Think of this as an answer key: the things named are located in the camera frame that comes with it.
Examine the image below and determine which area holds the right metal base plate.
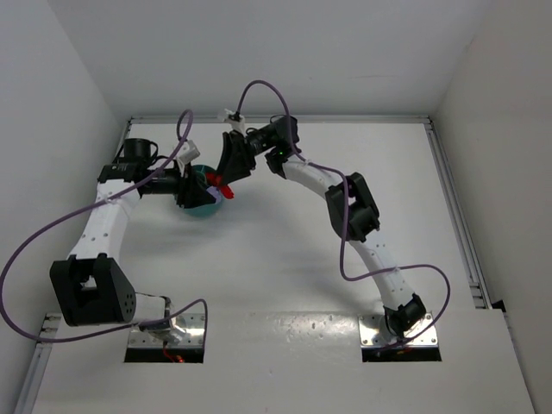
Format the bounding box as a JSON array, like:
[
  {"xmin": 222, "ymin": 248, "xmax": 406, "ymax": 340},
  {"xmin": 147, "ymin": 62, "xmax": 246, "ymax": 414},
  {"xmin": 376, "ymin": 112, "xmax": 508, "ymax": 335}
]
[{"xmin": 358, "ymin": 313, "xmax": 439, "ymax": 349}]

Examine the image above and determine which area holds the metal base plate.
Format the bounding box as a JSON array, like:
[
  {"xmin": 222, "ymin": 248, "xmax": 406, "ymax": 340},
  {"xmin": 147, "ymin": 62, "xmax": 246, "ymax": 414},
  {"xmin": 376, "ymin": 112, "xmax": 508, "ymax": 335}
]
[
  {"xmin": 128, "ymin": 313, "xmax": 205, "ymax": 349},
  {"xmin": 358, "ymin": 313, "xmax": 439, "ymax": 349}
]

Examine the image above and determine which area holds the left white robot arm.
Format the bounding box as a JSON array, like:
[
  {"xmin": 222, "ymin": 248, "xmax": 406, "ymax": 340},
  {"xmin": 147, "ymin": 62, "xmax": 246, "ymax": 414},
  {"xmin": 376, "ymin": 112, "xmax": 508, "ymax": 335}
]
[{"xmin": 50, "ymin": 139, "xmax": 217, "ymax": 344}]

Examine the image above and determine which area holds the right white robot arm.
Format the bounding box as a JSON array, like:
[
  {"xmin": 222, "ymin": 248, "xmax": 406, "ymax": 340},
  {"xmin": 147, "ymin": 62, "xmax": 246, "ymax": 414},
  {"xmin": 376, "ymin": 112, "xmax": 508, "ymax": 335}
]
[{"xmin": 215, "ymin": 110, "xmax": 426, "ymax": 338}]

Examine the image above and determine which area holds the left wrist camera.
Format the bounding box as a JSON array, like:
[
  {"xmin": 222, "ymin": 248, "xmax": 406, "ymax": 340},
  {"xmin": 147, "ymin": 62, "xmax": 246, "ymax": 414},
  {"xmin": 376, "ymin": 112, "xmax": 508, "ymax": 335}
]
[{"xmin": 175, "ymin": 141, "xmax": 200, "ymax": 166}]

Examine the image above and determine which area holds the lavender lego brick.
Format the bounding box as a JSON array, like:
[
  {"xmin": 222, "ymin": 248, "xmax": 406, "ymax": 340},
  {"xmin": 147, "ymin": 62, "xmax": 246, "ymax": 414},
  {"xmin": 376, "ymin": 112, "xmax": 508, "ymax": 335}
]
[{"xmin": 207, "ymin": 186, "xmax": 224, "ymax": 204}]

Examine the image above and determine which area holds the teal round divided container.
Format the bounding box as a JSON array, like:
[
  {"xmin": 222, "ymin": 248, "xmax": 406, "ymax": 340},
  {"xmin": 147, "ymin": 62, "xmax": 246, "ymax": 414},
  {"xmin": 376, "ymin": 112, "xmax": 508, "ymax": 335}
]
[{"xmin": 179, "ymin": 164, "xmax": 225, "ymax": 220}]

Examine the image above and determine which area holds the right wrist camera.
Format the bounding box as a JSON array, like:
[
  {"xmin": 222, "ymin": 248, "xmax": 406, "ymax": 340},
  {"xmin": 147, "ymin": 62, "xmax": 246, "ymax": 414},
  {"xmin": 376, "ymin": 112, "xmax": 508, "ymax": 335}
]
[{"xmin": 217, "ymin": 109, "xmax": 246, "ymax": 135}]

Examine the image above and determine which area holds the purple cable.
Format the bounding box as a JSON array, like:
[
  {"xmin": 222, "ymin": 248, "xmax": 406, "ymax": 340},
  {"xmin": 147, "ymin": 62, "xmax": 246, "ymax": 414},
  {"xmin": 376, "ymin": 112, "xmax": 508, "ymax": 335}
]
[
  {"xmin": 0, "ymin": 109, "xmax": 209, "ymax": 344},
  {"xmin": 235, "ymin": 79, "xmax": 452, "ymax": 349}
]

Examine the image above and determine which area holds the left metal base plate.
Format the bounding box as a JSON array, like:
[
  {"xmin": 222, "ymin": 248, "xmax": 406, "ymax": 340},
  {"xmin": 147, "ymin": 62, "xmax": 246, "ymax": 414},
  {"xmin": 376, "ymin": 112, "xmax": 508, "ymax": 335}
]
[{"xmin": 128, "ymin": 313, "xmax": 205, "ymax": 349}]

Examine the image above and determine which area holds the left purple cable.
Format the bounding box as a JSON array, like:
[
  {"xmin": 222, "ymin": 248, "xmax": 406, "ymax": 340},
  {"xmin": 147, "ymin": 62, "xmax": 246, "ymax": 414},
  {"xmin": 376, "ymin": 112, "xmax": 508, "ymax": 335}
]
[{"xmin": 0, "ymin": 109, "xmax": 209, "ymax": 344}]

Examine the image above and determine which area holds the red curved lego piece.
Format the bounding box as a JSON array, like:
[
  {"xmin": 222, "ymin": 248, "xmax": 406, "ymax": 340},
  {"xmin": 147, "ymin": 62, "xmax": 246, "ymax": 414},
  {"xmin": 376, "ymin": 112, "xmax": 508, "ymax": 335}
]
[{"xmin": 205, "ymin": 172, "xmax": 235, "ymax": 199}]

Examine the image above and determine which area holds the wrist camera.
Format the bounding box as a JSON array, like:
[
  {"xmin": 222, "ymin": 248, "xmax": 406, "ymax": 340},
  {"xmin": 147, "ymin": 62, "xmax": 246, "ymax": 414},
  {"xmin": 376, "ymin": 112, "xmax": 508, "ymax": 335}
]
[
  {"xmin": 217, "ymin": 109, "xmax": 246, "ymax": 135},
  {"xmin": 175, "ymin": 141, "xmax": 200, "ymax": 166}
]

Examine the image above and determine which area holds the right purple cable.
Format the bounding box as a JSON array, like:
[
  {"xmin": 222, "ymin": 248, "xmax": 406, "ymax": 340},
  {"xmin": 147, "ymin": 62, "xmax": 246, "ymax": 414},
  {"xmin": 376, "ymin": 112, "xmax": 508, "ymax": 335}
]
[{"xmin": 235, "ymin": 79, "xmax": 452, "ymax": 349}]

